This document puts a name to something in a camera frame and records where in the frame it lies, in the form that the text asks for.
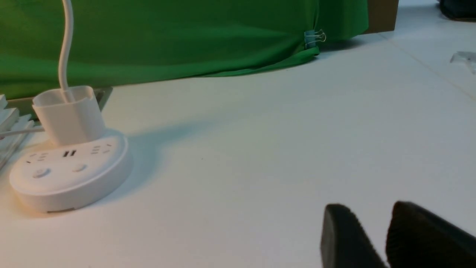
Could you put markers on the green backdrop cloth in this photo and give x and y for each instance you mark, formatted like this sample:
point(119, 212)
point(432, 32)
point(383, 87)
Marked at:
point(121, 42)

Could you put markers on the brown cardboard box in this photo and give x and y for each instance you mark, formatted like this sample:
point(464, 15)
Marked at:
point(382, 15)

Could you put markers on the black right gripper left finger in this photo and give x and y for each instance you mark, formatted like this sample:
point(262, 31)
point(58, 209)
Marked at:
point(344, 243)

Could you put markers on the black desk cable tray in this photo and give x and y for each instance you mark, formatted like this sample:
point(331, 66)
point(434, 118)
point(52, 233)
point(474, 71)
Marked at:
point(24, 105)

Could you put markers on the bottom circuit pattern book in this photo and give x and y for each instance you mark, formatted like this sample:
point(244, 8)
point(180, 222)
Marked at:
point(10, 142)

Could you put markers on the metal binder clip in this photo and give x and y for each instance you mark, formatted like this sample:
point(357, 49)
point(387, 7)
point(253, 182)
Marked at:
point(311, 38)

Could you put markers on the white book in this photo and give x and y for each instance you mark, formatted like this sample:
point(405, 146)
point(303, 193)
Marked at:
point(8, 117)
point(3, 102)

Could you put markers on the clear plastic piece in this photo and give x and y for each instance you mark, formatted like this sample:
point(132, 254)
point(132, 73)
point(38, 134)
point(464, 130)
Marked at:
point(466, 57)

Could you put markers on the top white book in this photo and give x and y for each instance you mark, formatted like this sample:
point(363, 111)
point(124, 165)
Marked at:
point(3, 102)

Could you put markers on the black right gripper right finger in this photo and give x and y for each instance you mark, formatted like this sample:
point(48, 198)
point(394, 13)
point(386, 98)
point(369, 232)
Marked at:
point(417, 238)

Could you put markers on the dark object far corner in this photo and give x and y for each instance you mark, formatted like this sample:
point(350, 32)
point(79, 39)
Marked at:
point(459, 10)

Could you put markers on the white desk lamp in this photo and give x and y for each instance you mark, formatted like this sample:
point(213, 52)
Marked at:
point(83, 161)

